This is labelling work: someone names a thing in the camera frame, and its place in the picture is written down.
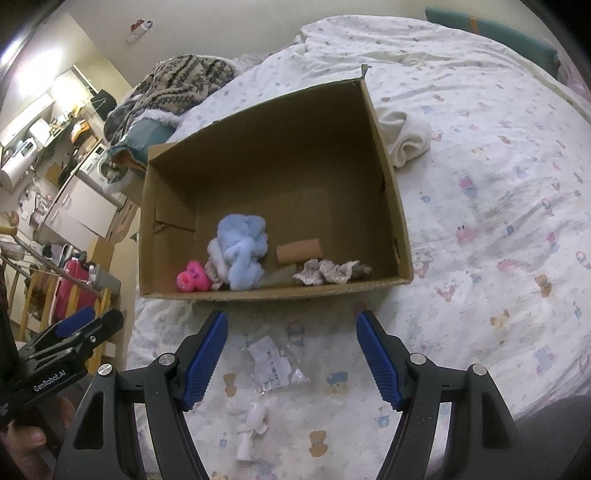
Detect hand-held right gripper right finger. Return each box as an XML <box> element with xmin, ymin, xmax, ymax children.
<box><xmin>355</xmin><ymin>311</ymin><xmax>522</xmax><ymax>480</ymax></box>

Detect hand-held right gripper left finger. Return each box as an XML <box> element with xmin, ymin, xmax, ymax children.
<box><xmin>58</xmin><ymin>309</ymin><xmax>229</xmax><ymax>480</ymax></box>

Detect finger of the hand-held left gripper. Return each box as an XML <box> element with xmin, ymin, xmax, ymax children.
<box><xmin>25</xmin><ymin>306</ymin><xmax>96</xmax><ymax>354</ymax></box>
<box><xmin>32</xmin><ymin>309</ymin><xmax>125</xmax><ymax>370</ymax></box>

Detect clear plastic packet white label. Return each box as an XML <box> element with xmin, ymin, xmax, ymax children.
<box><xmin>247</xmin><ymin>336</ymin><xmax>310</xmax><ymax>393</ymax></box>

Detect pink soft toy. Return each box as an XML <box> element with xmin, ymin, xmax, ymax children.
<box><xmin>175</xmin><ymin>261</ymin><xmax>214</xmax><ymax>294</ymax></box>

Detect white floral scrunchie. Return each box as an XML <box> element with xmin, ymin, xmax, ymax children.
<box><xmin>204</xmin><ymin>256</ymin><xmax>232</xmax><ymax>291</ymax></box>

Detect beige floral scrunchie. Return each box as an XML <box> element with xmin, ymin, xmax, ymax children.
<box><xmin>293</xmin><ymin>259</ymin><xmax>373</xmax><ymax>287</ymax></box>

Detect blue fluffy scrunchie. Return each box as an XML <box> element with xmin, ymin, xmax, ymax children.
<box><xmin>208</xmin><ymin>215</ymin><xmax>269</xmax><ymax>291</ymax></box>

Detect brown cardboard roll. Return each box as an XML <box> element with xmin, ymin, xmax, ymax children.
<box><xmin>276</xmin><ymin>239</ymin><xmax>322</xmax><ymax>266</ymax></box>

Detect brown cardboard box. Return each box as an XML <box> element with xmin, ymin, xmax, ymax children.
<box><xmin>139</xmin><ymin>65</ymin><xmax>413</xmax><ymax>303</ymax></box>

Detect person's left hand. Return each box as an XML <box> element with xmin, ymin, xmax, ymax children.
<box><xmin>0</xmin><ymin>397</ymin><xmax>75</xmax><ymax>480</ymax></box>

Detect yellow wooden rack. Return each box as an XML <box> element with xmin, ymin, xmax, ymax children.
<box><xmin>7</xmin><ymin>270</ymin><xmax>114</xmax><ymax>344</ymax></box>

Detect pink suitcase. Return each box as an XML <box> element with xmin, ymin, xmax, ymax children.
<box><xmin>53</xmin><ymin>258</ymin><xmax>93</xmax><ymax>319</ymax></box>

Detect grey bin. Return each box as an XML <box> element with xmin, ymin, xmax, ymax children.
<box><xmin>88</xmin><ymin>265</ymin><xmax>122</xmax><ymax>301</ymax></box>

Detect metal clothes rack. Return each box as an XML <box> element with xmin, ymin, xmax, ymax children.
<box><xmin>0</xmin><ymin>226</ymin><xmax>93</xmax><ymax>289</ymax></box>

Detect small cardboard box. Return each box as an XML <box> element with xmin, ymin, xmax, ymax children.
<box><xmin>90</xmin><ymin>237</ymin><xmax>116</xmax><ymax>273</ymax></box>

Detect white crumpled paper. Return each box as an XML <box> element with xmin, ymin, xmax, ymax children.
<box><xmin>233</xmin><ymin>401</ymin><xmax>271</xmax><ymax>462</ymax></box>

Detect white cabinet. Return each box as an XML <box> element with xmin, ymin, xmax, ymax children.
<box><xmin>39</xmin><ymin>178</ymin><xmax>118</xmax><ymax>247</ymax></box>

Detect beige laundry basket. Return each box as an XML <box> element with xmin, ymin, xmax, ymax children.
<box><xmin>111</xmin><ymin>150</ymin><xmax>148</xmax><ymax>208</ymax></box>

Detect white washing machine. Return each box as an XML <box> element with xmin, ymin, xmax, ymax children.
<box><xmin>76</xmin><ymin>141</ymin><xmax>127</xmax><ymax>204</ymax></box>

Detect white kitchen appliance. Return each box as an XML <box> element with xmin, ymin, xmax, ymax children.
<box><xmin>0</xmin><ymin>138</ymin><xmax>38</xmax><ymax>190</ymax></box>

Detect white printed bed sheet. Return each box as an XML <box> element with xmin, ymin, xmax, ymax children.
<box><xmin>124</xmin><ymin>14</ymin><xmax>591</xmax><ymax>480</ymax></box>

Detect teal pillow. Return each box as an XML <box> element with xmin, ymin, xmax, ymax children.
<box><xmin>111</xmin><ymin>120</ymin><xmax>185</xmax><ymax>162</ymax></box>

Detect white folded cloth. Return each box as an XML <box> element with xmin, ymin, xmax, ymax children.
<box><xmin>376</xmin><ymin>110</ymin><xmax>432</xmax><ymax>169</ymax></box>

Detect patterned knit blanket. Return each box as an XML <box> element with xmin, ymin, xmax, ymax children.
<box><xmin>104</xmin><ymin>54</ymin><xmax>241</xmax><ymax>144</ymax></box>

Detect teal headboard cushion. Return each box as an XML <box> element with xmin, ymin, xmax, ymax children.
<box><xmin>425</xmin><ymin>7</ymin><xmax>559</xmax><ymax>77</ymax></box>

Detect red white wall hook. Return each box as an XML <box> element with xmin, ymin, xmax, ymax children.
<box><xmin>127</xmin><ymin>18</ymin><xmax>153</xmax><ymax>44</ymax></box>

